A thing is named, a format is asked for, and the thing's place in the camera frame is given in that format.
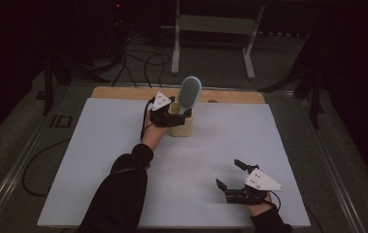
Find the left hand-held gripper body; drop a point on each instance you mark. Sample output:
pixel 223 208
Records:
pixel 161 110

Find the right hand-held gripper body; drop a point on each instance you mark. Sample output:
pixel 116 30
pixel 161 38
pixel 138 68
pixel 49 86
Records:
pixel 252 189

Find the beige storage container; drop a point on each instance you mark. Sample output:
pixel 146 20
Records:
pixel 181 127

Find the light blue hairbrush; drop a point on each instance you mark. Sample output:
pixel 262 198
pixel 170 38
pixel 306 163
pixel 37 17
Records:
pixel 189 92

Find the person's right hand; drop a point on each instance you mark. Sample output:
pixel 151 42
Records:
pixel 258 207

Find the person's left hand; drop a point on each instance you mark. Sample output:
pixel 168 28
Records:
pixel 152 132

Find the white table mat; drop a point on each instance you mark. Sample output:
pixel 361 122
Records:
pixel 204 152

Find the grey metal stand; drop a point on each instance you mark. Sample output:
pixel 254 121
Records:
pixel 215 24

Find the black floor socket box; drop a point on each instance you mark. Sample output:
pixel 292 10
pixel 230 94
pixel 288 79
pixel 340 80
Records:
pixel 61 121

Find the dark tripod stand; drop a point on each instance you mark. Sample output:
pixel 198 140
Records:
pixel 311 81
pixel 55 81

